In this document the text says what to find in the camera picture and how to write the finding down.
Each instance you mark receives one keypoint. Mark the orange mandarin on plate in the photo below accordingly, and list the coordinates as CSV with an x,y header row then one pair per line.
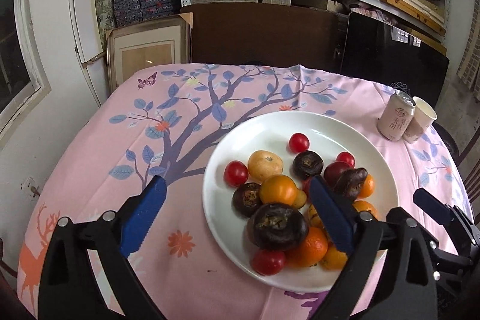
x,y
362,205

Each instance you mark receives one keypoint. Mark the wooden chair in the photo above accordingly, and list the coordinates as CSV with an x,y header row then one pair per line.
x,y
466,159

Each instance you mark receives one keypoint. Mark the white round plate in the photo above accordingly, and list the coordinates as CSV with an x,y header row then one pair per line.
x,y
268,136

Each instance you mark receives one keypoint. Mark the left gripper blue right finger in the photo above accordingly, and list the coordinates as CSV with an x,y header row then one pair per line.
x,y
336,213

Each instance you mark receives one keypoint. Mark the small red cherry tomato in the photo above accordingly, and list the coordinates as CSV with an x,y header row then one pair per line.
x,y
298,143

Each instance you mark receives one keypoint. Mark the black panel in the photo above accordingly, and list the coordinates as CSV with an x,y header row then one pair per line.
x,y
386,54

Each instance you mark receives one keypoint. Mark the pale yellow striped fruit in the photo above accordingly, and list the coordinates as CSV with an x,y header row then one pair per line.
x,y
313,218

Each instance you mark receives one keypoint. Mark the dark brown water chestnut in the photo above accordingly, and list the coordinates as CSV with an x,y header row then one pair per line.
x,y
246,199

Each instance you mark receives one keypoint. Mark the white door panel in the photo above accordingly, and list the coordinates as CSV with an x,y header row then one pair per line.
x,y
88,47

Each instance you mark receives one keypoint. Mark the big dark water chestnut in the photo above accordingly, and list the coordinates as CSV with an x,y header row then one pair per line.
x,y
277,227

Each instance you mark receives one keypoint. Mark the white paper cup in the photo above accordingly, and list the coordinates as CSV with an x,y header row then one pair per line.
x,y
423,117

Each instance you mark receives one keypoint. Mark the large dark red plum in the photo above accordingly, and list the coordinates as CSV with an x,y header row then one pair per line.
x,y
333,171

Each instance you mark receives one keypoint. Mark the window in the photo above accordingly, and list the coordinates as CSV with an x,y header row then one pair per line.
x,y
24,81

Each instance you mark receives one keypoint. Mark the dark brown wooden board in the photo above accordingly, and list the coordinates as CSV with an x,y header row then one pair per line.
x,y
240,33

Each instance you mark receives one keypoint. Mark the small orange kumquat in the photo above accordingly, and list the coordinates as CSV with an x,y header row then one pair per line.
x,y
368,187

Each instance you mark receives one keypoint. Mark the pale yellow fruit on plate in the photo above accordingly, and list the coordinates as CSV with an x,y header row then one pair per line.
x,y
262,164

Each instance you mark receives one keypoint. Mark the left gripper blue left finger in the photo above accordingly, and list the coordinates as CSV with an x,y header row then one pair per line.
x,y
138,214

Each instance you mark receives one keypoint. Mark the patterned curtain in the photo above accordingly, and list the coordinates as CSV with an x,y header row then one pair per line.
x,y
468,71

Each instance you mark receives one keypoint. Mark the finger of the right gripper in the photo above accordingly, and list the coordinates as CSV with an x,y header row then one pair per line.
x,y
440,259
435,205

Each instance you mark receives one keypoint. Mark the pink deer print tablecloth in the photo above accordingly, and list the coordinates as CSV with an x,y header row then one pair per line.
x,y
165,121

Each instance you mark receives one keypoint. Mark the large orange mandarin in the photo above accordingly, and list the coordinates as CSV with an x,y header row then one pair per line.
x,y
310,251

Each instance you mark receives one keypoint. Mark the framed picture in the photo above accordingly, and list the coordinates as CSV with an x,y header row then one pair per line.
x,y
147,44

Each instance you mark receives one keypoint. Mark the yellow orange fruit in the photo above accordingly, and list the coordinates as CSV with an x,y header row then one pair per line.
x,y
300,200

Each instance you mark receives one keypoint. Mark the oval orange kumquat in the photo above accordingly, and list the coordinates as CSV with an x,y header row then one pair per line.
x,y
333,260

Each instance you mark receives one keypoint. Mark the pink drink can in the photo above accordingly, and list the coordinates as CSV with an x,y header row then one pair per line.
x,y
397,116

